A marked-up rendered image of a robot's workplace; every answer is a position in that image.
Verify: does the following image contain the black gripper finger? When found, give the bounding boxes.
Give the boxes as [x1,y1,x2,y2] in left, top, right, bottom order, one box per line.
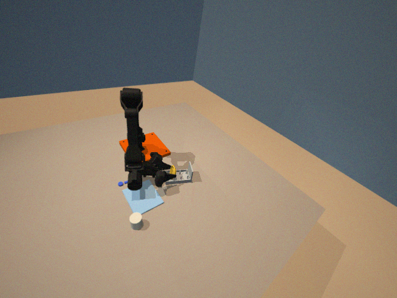
[163,170,177,183]
[159,161,171,171]

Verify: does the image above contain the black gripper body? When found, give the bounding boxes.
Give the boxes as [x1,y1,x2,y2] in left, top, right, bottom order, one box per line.
[142,162,164,187]

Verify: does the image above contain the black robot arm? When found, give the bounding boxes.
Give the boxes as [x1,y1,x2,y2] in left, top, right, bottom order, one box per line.
[120,88,163,191]

